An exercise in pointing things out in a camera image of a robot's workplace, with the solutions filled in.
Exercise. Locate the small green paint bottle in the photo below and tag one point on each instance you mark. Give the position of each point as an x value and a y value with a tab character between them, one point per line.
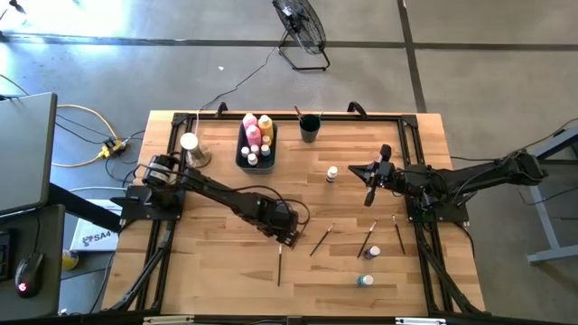
245	151

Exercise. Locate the black floor fan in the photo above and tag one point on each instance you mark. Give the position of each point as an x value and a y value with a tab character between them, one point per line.
300	22

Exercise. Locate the black paintbrush golden tip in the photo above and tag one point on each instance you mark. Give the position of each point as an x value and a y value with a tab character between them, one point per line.
301	234

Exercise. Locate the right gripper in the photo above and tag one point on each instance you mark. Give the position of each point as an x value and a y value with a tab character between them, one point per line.
406	180

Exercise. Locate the grey-teal plastic bin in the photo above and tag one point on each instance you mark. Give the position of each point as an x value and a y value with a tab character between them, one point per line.
259	169

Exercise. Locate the yellow round object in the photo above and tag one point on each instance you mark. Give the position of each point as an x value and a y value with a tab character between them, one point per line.
70	260

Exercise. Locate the black keyboard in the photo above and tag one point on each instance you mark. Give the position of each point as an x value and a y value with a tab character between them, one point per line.
4	255

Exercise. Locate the teal ribbed plastic cup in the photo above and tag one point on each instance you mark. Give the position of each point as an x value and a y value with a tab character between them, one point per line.
309	131

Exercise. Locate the small teal paint bottle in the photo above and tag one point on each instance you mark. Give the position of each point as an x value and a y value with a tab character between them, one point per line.
365	281

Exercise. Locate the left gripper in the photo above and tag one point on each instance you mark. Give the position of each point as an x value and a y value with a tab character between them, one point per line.
275	216

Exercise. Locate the black desk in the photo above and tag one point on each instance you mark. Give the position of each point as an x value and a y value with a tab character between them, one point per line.
45	271

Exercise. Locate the black paintbrush silver ferrule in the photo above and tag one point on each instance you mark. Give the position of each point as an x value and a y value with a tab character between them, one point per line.
321	240

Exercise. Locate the small light blue paint bottle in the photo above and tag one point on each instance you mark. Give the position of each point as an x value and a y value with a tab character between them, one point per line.
265	150

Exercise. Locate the paintbrushes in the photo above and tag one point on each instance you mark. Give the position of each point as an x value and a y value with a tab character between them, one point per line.
298	113

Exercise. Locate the grey metal table frame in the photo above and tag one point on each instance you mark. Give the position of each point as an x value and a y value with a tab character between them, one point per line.
542	216

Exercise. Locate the small white red-label paint bottle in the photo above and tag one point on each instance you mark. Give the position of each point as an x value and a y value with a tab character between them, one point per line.
253	160

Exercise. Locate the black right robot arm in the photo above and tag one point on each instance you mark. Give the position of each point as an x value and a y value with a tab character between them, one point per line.
474	178

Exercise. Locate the small dark blue paint bottle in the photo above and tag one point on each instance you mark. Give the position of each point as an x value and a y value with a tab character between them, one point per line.
372	252

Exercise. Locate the black computer mouse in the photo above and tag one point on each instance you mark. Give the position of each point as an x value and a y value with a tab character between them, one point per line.
28	275

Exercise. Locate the small red paint bottle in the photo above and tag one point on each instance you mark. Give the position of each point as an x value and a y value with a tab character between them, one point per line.
255	149

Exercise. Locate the white aluminium extrusion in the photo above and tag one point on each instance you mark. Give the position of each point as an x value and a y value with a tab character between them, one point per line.
420	321
167	320

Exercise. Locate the white printed box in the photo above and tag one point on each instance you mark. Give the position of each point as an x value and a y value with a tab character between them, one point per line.
97	234

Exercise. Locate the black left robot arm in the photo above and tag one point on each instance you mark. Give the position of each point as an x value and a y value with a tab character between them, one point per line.
217	192

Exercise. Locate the small white black-striped paint bottle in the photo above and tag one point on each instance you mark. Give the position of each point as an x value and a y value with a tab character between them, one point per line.
332	173

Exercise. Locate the large pink paint bottle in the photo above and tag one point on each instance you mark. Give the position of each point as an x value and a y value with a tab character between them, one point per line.
253	134
249	119

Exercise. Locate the black aluminium table frame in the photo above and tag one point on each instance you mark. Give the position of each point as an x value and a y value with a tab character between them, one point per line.
384	117

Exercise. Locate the large yellow paint bottle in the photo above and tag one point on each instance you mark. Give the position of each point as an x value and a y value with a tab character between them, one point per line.
265	125

